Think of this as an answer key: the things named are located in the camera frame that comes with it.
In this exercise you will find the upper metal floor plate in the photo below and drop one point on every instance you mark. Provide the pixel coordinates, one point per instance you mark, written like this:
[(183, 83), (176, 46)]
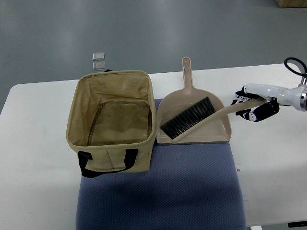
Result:
[(98, 56)]

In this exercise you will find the beige brush black bristles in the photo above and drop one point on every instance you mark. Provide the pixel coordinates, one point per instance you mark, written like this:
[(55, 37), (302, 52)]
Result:
[(200, 123)]

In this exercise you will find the cardboard box corner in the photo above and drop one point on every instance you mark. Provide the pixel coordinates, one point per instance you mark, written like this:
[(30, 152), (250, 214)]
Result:
[(292, 3)]

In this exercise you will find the beige plastic dustpan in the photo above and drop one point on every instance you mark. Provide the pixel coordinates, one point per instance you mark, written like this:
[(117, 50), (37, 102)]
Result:
[(179, 100)]

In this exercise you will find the blue padded mat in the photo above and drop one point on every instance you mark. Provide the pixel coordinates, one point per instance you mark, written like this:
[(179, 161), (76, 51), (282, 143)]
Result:
[(188, 187)]

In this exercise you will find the yellow fabric bag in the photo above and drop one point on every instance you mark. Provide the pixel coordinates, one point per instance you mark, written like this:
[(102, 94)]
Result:
[(112, 122)]

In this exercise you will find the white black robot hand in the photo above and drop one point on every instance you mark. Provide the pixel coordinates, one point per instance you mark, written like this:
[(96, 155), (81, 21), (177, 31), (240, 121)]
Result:
[(275, 96)]

